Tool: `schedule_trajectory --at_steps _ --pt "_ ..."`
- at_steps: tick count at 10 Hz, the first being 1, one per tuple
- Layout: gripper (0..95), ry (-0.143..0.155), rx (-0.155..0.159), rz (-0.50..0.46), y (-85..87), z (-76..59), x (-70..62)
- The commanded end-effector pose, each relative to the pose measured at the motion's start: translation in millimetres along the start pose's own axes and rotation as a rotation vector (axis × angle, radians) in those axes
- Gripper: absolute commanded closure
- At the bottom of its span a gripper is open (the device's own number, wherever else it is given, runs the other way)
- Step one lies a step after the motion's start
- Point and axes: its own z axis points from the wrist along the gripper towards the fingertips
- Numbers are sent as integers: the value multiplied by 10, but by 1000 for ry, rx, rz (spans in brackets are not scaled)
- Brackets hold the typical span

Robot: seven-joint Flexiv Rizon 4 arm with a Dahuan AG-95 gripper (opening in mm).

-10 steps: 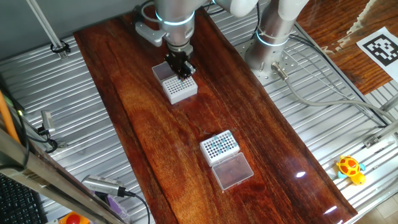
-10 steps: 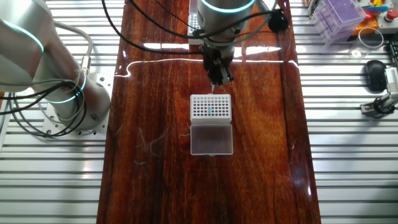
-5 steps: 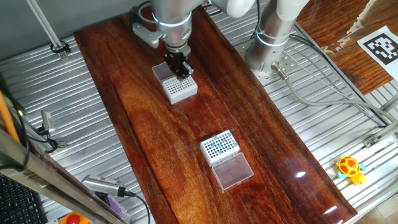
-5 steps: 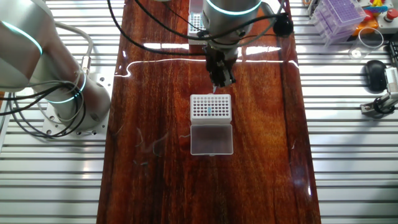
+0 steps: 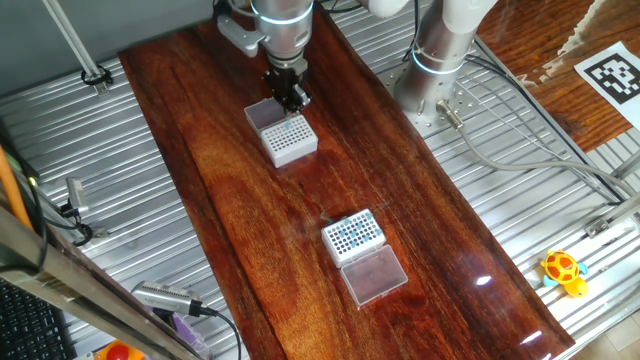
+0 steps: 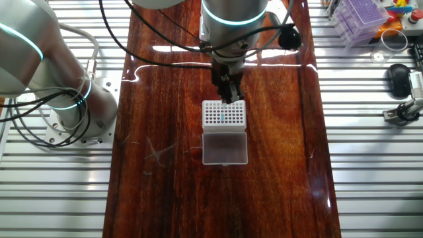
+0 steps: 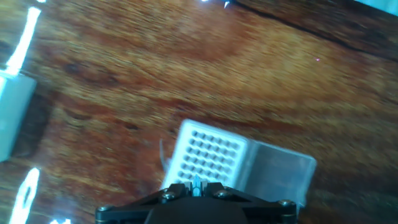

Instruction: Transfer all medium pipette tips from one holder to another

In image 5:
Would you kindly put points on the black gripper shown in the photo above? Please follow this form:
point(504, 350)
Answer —
point(282, 82)

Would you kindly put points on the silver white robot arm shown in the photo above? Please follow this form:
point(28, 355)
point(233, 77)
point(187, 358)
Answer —
point(435, 50)

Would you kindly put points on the white hinged pipette tip box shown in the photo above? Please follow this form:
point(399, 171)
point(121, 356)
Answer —
point(352, 256)
point(292, 145)

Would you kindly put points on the purple pipette tip box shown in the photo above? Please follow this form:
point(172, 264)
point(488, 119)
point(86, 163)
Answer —
point(186, 330)

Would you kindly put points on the glossy wooden board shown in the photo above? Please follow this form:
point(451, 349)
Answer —
point(280, 210)

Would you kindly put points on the black rod clamp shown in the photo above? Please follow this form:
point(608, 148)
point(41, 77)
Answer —
point(106, 79)

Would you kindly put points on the aluminium rod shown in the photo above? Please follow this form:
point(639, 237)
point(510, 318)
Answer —
point(70, 40)

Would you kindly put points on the orange pole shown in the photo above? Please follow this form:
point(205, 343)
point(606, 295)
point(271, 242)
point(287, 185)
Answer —
point(12, 195)

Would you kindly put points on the yellow orange turtle toy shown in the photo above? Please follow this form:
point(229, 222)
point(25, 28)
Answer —
point(562, 267)

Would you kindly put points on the white paper marker sheet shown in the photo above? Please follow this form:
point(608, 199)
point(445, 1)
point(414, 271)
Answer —
point(615, 75)

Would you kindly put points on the aluminium profile bar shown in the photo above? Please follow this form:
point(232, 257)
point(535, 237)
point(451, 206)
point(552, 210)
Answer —
point(630, 167)

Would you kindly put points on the black keyboard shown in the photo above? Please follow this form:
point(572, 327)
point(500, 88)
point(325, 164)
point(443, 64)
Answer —
point(30, 325)

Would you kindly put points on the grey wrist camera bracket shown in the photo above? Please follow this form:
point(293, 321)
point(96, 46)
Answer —
point(240, 36)

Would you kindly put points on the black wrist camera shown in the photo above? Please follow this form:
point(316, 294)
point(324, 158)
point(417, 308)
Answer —
point(222, 7)

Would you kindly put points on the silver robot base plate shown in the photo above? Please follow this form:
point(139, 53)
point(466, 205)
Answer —
point(465, 100)

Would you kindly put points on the aluminium frame beam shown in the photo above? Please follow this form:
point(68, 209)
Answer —
point(50, 265)

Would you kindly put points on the aluminium profile bracket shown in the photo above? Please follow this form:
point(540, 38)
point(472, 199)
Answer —
point(597, 227)

